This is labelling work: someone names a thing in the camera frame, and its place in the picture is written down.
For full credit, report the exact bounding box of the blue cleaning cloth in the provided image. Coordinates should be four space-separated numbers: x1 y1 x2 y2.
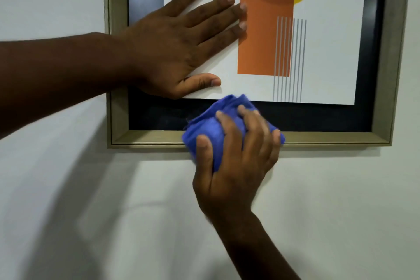
181 94 286 173

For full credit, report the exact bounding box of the person's left forearm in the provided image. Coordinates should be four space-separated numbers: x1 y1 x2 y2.
0 32 132 140

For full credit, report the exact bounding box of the person's right forearm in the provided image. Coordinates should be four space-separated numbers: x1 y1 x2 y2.
210 210 301 280

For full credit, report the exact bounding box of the framed abstract art picture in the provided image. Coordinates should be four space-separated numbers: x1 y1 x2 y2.
103 0 413 149

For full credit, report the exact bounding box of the person's left hand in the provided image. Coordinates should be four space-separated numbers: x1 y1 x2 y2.
119 0 248 100

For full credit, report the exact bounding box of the person's right hand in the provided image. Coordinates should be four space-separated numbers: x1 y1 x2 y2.
192 105 282 222

